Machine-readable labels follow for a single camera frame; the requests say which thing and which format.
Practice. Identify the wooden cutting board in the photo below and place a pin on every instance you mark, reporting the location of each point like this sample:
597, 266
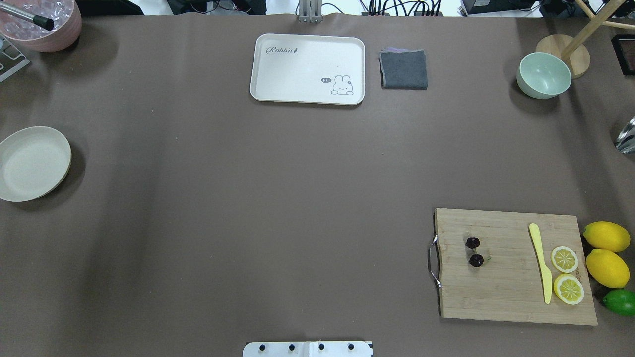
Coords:
509, 287

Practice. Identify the black-tipped metal rod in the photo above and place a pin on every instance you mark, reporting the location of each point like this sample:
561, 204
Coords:
40, 21

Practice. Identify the mint green bowl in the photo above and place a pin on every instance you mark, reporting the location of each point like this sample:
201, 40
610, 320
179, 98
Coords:
543, 76

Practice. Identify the yellow plastic knife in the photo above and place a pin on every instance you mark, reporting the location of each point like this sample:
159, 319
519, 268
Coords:
545, 272

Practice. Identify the grey metal plate left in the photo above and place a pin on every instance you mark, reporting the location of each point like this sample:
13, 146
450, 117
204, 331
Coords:
11, 59

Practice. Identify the wooden stand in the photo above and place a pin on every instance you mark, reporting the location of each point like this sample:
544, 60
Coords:
571, 50

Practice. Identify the green lime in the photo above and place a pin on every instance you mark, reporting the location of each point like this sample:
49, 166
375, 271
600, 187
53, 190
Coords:
620, 301

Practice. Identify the lower whole lemon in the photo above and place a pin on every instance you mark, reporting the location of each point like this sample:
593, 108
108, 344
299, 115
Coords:
607, 268

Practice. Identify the whole lemon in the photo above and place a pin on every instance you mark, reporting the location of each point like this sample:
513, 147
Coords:
607, 268
607, 235

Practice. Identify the pink bucket with ice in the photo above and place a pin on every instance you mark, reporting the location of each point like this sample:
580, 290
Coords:
67, 24

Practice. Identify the dark framed box right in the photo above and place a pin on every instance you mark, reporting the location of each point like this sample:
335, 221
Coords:
624, 47

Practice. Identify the dark red cherry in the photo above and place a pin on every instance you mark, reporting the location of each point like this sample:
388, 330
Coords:
472, 242
478, 260

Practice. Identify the silver object right edge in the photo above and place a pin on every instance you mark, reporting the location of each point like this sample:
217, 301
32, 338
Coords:
625, 141

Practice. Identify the metal bracket at top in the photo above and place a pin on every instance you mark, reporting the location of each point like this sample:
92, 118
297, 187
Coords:
310, 11

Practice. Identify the white rabbit tray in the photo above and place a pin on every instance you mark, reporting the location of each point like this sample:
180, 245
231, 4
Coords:
308, 69

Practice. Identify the lower lemon slice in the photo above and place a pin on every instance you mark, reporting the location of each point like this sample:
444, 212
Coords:
568, 289

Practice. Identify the cream round plate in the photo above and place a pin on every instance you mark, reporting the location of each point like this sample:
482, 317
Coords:
33, 161

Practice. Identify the upper lemon slice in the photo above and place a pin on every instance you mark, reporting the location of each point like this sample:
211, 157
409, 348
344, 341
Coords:
564, 259

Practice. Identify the lemon slice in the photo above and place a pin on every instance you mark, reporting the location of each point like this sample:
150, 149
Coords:
564, 259
568, 289

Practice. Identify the folded grey cloth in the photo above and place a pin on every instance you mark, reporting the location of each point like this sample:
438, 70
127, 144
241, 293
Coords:
403, 69

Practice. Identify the upper whole lemon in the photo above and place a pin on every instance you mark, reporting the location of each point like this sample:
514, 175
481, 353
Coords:
607, 235

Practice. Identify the white mounting plate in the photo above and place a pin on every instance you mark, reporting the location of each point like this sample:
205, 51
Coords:
309, 349

